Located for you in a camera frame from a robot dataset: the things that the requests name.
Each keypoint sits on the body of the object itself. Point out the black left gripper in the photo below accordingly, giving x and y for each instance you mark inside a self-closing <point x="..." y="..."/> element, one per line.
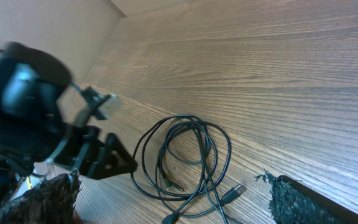
<point x="80" y="149"/>

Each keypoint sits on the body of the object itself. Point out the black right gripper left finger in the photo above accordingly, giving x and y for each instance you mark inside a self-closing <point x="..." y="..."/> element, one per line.
<point x="49" y="202"/>

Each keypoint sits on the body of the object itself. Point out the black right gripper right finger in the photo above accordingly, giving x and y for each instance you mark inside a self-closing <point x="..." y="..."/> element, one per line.
<point x="292" y="202"/>

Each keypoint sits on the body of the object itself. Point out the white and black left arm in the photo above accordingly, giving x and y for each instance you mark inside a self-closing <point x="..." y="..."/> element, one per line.
<point x="32" y="128"/>

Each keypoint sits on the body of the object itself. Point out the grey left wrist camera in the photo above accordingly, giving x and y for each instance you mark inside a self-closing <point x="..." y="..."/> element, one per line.
<point x="106" y="104"/>

